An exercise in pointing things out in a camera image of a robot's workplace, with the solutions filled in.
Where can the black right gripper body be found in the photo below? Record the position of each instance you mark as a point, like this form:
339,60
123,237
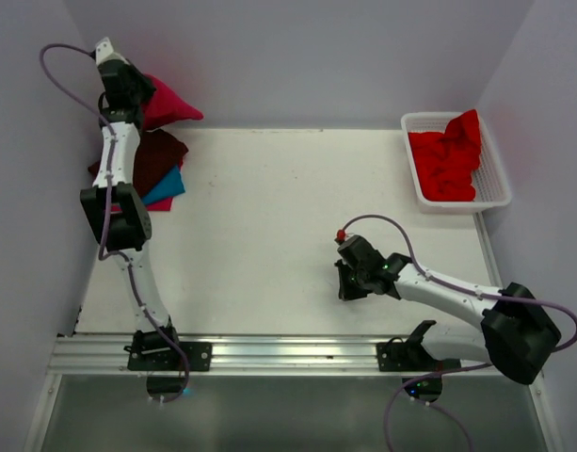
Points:
352,282

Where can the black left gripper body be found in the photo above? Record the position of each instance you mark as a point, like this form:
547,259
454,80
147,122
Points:
141,88

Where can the crimson t-shirt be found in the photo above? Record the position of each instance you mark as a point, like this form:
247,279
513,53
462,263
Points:
166,107

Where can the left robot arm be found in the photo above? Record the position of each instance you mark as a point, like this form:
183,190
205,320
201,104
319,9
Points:
119,218

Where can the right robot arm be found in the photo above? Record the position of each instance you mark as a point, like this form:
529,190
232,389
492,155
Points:
501,327

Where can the dark maroon folded t-shirt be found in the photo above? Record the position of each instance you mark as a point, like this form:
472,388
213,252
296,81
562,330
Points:
157,155

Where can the blue folded t-shirt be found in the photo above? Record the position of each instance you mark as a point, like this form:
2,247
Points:
171,185

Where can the pink folded t-shirt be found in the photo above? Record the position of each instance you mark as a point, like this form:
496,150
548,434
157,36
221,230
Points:
157,205

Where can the bright red t-shirt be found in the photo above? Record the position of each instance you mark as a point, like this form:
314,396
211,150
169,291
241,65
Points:
445,161

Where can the white plastic basket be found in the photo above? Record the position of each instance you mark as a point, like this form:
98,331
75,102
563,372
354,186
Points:
489,181

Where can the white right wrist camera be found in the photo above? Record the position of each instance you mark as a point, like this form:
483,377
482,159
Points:
341,236

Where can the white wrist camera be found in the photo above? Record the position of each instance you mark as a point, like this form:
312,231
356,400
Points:
341,236
104,51

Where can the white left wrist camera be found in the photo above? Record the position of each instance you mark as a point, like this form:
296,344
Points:
104,51

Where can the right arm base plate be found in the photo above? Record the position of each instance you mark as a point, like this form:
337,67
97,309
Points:
397,355

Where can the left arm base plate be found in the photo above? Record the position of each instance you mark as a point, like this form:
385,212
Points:
198,354

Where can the aluminium mounting rail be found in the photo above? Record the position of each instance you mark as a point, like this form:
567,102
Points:
266,298

